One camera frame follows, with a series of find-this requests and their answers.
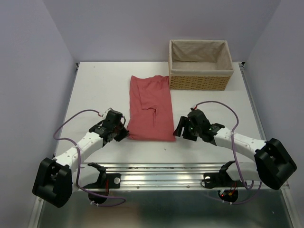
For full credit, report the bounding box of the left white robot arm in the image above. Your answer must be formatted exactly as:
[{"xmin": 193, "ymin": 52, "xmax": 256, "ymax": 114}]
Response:
[{"xmin": 32, "ymin": 108, "xmax": 129, "ymax": 208}]

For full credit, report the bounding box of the aluminium mounting rail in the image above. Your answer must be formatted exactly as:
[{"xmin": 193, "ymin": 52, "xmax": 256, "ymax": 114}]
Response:
[{"xmin": 71, "ymin": 162, "xmax": 289, "ymax": 191}]

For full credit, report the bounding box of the red t shirt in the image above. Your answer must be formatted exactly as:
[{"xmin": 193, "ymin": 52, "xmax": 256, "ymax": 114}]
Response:
[{"xmin": 127, "ymin": 75, "xmax": 175, "ymax": 142}]

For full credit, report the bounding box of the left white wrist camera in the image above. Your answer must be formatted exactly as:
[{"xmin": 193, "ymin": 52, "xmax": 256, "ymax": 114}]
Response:
[{"xmin": 97, "ymin": 108, "xmax": 112, "ymax": 118}]

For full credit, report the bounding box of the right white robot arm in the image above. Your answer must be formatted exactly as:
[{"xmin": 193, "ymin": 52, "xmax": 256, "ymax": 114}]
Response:
[{"xmin": 173, "ymin": 109, "xmax": 297, "ymax": 190}]

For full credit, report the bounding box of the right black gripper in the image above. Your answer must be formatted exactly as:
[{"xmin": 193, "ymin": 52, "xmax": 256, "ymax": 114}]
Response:
[{"xmin": 172, "ymin": 115, "xmax": 201, "ymax": 141}]

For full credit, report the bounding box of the wicker basket with liner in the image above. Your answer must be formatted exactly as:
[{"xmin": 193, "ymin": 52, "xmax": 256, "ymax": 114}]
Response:
[{"xmin": 168, "ymin": 39, "xmax": 234, "ymax": 91}]

